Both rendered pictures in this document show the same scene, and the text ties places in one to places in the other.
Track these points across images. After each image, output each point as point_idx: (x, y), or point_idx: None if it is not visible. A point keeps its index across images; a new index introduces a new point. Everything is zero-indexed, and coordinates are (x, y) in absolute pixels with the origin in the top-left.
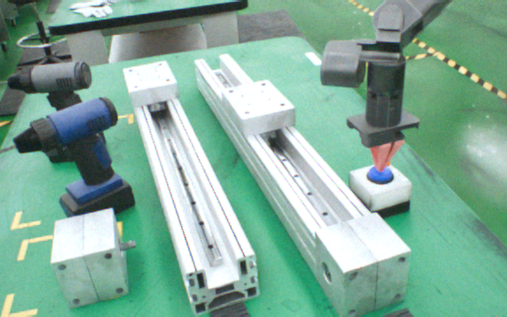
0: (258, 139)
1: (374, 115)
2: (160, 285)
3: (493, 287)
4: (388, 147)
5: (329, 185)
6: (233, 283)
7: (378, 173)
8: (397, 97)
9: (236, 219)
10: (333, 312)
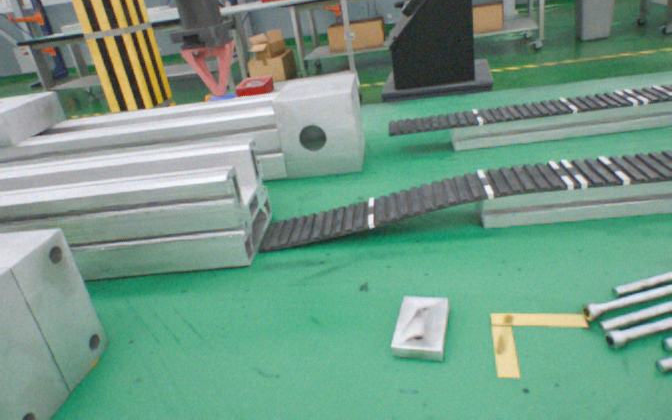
0: (41, 137)
1: (203, 12)
2: (143, 301)
3: (387, 114)
4: (229, 49)
5: (207, 106)
6: (255, 196)
7: (224, 96)
8: None
9: (173, 147)
10: (344, 174)
